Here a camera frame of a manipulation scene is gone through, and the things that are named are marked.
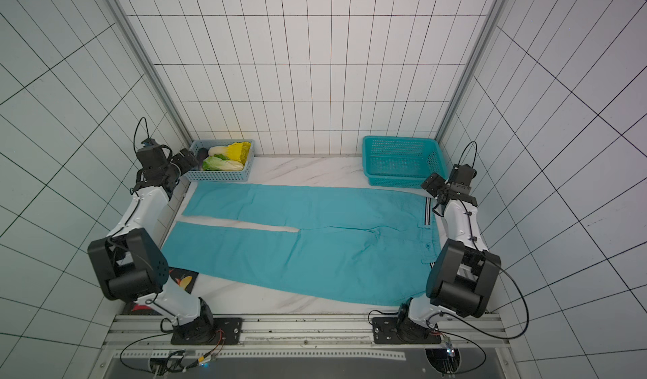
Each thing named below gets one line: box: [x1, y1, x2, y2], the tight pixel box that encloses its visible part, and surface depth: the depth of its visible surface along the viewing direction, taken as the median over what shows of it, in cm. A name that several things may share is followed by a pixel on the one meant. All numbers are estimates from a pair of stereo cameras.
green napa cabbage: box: [202, 153, 245, 171], surface depth 109 cm
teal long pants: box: [161, 181, 441, 306], surface depth 93 cm
